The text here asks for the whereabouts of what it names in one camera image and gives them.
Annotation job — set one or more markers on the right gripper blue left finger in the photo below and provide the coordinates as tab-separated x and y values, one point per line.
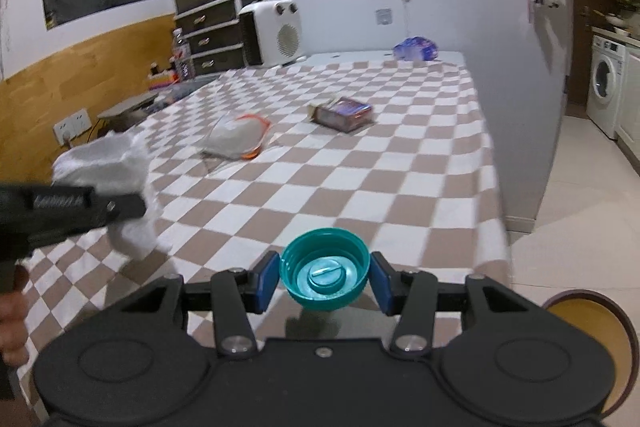
262	282

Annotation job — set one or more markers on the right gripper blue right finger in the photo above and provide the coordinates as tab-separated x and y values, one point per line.
386	284

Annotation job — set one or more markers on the teal plastic lid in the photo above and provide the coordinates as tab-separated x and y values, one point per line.
325	269

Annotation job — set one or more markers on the white tissue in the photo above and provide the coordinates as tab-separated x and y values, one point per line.
118	164

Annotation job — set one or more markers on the clear plastic wrapper orange edge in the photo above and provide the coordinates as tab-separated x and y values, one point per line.
236	137

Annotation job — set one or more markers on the red cigarette box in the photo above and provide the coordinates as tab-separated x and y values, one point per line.
341	114

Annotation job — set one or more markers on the person's left hand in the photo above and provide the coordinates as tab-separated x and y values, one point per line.
14	309

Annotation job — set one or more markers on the checkered brown white tablecloth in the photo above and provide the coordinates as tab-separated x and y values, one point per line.
419	185

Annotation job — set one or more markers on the upright water bottle red label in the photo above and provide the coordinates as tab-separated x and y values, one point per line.
182	56

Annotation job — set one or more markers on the blue purple plastic bag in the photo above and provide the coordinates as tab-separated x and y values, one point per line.
416	49

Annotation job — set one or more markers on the black drawer cabinet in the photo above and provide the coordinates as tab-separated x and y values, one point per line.
214	35

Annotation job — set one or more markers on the white space heater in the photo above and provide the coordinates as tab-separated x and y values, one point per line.
271	32

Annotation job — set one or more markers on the white kitchen base cabinets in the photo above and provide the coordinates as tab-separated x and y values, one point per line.
628	126

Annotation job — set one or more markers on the white washing machine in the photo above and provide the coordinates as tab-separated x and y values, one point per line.
606	82

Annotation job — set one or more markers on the white wall power socket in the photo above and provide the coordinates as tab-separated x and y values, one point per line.
72	126

